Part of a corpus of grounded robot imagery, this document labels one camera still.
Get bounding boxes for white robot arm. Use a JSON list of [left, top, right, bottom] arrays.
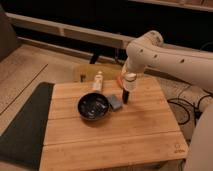
[[122, 30, 213, 171]]

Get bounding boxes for black eraser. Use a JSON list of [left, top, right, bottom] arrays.
[[122, 89, 129, 104]]

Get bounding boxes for small white bottle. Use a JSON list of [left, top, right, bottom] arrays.
[[92, 71, 103, 92]]

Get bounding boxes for grey blue sponge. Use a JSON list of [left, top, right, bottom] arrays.
[[107, 94, 123, 111]]

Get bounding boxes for olive green stool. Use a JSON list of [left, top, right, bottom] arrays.
[[73, 64, 121, 82]]

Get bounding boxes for black round bowl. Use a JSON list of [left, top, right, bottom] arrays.
[[77, 93, 110, 121]]

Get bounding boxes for wooden slatted table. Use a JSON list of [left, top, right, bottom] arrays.
[[39, 77, 188, 171]]

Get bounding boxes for dark grey floor mat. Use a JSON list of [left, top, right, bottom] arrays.
[[0, 82, 54, 169]]

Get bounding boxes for black floor cables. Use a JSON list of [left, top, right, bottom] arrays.
[[166, 84, 213, 126]]

